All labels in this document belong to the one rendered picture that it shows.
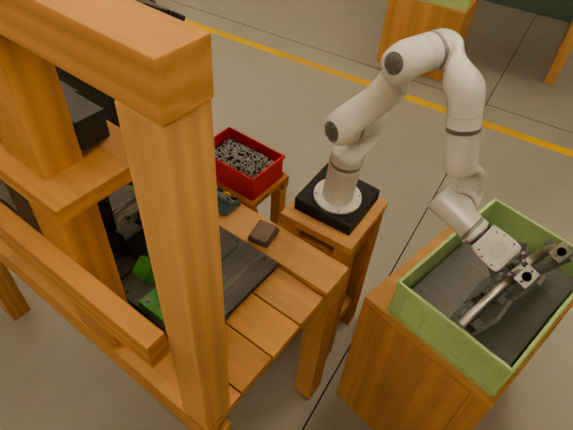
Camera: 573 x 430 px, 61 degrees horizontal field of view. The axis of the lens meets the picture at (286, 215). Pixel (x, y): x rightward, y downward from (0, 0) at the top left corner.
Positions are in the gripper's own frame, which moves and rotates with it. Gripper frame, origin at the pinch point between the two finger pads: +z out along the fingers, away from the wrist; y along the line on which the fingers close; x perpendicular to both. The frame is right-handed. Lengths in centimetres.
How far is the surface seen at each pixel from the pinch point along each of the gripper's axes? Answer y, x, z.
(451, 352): -32.1, 14.6, 5.5
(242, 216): -52, 21, -77
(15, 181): -55, -72, -89
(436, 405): -52, 32, 18
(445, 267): -15.1, 37.9, -12.5
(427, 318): -29.5, 13.2, -7.0
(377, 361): -59, 42, -5
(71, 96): -38, -64, -97
